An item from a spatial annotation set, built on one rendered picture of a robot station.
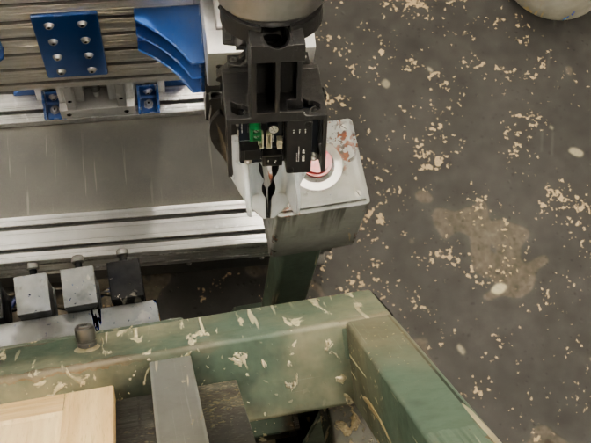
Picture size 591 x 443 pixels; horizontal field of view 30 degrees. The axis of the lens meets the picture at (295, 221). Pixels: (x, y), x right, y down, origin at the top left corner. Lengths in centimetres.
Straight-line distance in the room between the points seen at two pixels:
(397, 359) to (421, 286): 113
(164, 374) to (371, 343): 24
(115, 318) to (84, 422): 30
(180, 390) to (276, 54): 58
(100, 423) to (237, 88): 55
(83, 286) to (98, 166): 68
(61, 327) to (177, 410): 39
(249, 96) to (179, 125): 142
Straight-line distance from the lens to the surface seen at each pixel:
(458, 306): 234
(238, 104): 78
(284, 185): 88
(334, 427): 144
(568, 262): 243
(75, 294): 150
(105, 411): 127
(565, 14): 264
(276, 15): 73
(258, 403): 136
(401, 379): 115
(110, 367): 133
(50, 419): 128
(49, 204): 215
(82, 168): 216
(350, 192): 137
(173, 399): 121
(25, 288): 152
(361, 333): 130
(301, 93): 77
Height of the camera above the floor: 220
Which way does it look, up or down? 70 degrees down
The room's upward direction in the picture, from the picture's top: 13 degrees clockwise
